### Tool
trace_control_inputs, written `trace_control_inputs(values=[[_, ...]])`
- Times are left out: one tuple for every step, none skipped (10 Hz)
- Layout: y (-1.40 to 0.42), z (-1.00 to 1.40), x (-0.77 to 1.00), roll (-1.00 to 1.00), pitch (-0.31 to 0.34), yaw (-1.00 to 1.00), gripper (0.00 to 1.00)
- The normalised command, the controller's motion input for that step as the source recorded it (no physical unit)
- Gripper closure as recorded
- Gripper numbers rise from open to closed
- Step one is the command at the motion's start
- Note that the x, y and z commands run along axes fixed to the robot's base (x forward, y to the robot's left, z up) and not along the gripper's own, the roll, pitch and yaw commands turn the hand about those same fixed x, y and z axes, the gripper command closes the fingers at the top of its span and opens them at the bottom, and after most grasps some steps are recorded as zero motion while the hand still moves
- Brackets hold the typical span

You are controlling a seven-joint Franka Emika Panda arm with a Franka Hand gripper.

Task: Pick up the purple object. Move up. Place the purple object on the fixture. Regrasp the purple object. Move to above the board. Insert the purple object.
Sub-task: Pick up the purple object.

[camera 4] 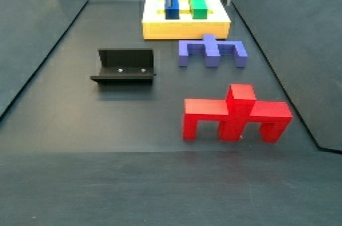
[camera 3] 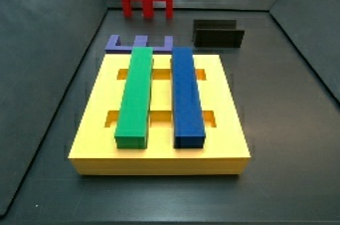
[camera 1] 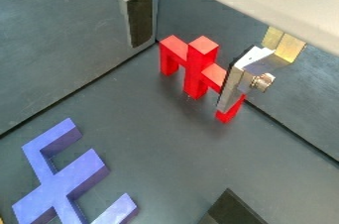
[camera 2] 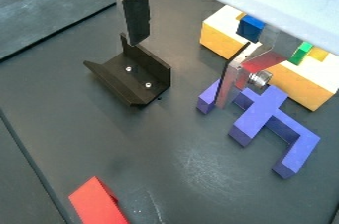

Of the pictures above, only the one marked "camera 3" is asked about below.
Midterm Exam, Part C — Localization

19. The purple three-legged block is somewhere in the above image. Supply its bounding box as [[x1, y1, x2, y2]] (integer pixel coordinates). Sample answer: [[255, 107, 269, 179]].
[[105, 35, 173, 54]]

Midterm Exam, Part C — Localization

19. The yellow slotted board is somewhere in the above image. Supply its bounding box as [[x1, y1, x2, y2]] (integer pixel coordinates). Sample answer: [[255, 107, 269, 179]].
[[69, 55, 251, 175]]

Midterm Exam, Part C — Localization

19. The blue long bar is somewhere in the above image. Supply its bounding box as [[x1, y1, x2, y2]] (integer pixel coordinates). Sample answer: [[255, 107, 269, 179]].
[[171, 48, 205, 148]]

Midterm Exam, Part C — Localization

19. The green long bar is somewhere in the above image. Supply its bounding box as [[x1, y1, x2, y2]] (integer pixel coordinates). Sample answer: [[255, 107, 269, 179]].
[[115, 48, 153, 149]]

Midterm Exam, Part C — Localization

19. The black bracket fixture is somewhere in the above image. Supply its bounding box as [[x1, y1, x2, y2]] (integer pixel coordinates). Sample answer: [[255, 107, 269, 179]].
[[192, 19, 244, 48]]

